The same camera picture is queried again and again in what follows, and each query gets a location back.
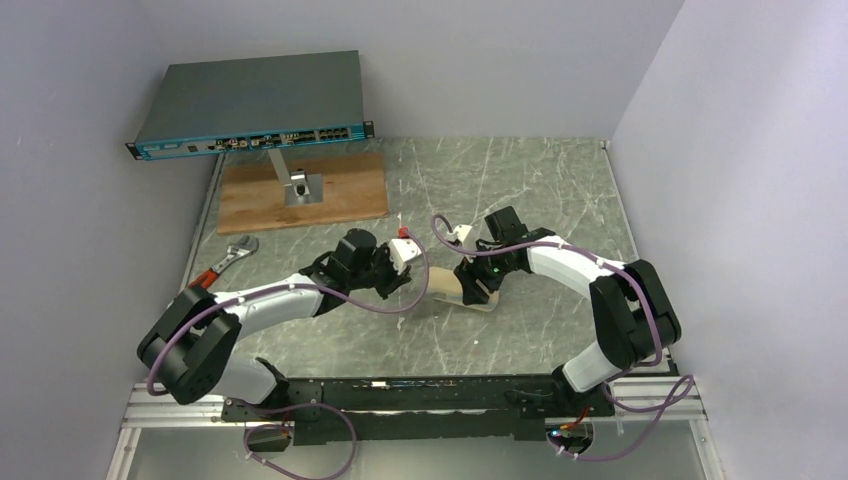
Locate wooden board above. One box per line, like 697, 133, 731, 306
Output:
217, 153, 389, 235

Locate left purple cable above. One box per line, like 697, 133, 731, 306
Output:
145, 228, 432, 480

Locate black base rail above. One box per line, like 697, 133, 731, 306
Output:
222, 374, 615, 446

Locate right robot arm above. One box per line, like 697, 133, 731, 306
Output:
447, 207, 682, 399

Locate purple cable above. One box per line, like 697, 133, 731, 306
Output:
430, 213, 696, 464
145, 228, 432, 480

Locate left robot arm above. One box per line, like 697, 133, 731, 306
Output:
137, 229, 427, 409

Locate grey network switch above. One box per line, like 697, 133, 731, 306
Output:
126, 50, 375, 161

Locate red handled adjustable wrench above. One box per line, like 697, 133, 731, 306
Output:
187, 235, 259, 289

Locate metal stand bracket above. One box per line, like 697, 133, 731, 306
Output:
268, 149, 324, 206

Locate beige umbrella pouch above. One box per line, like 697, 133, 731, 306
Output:
425, 267, 499, 312

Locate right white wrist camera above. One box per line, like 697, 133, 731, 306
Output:
448, 224, 476, 251

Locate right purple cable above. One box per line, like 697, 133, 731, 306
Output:
430, 213, 696, 464

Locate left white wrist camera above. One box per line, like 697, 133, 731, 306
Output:
387, 227, 422, 273

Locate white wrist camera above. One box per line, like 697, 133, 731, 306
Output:
448, 224, 476, 251
387, 227, 422, 273

